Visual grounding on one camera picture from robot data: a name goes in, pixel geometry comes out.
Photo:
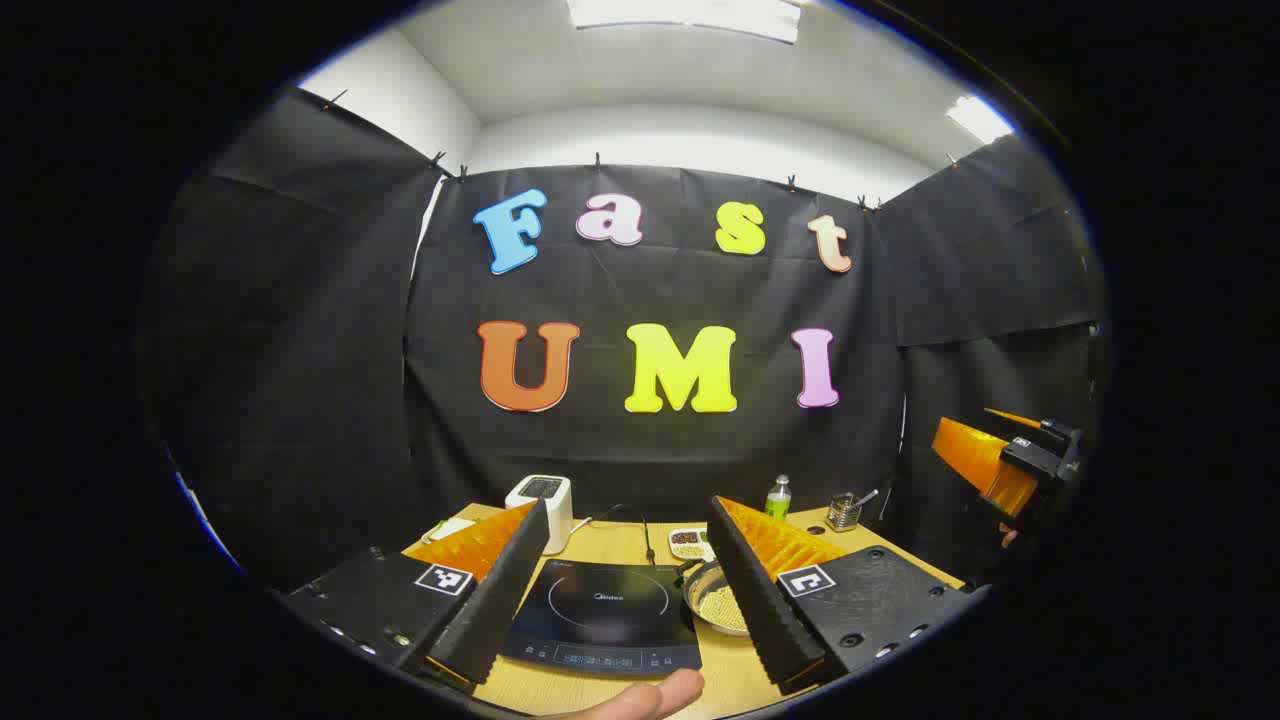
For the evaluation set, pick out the white divided plate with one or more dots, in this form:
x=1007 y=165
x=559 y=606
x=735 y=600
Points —
x=688 y=545

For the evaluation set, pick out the white toaster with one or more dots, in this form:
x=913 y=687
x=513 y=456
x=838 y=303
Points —
x=555 y=510

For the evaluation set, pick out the pile of yellow soybeans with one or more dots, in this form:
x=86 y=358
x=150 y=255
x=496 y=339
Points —
x=728 y=610

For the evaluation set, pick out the ceiling light panel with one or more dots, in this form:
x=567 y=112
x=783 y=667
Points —
x=690 y=15
x=980 y=120

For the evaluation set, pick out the small green tray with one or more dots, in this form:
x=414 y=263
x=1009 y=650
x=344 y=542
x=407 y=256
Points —
x=432 y=537

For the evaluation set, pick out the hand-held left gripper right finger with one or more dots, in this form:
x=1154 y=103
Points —
x=760 y=600

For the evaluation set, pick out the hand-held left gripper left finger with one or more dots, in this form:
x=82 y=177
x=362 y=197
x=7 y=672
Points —
x=500 y=600

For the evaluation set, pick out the black backdrop cloth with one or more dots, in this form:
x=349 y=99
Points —
x=650 y=290

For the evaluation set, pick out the slice of bread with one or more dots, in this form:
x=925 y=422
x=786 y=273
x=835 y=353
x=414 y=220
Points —
x=455 y=527

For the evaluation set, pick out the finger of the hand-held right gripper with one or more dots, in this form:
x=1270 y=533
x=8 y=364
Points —
x=975 y=460
x=1010 y=418

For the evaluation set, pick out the green label drink bottle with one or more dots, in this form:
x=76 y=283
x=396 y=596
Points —
x=778 y=500

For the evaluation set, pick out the black induction cooktop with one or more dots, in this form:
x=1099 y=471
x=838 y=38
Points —
x=610 y=620

